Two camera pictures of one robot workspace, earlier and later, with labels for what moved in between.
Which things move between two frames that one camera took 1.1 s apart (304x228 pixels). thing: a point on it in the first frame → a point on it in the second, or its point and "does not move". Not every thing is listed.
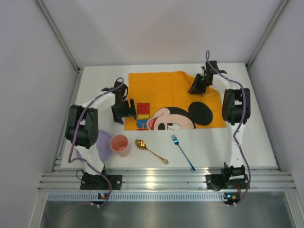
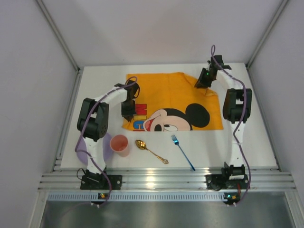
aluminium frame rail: [164, 178] does not move
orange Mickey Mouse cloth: [162, 102] does not move
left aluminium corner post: [64, 43] does not move
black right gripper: [197, 83] → [202, 80]
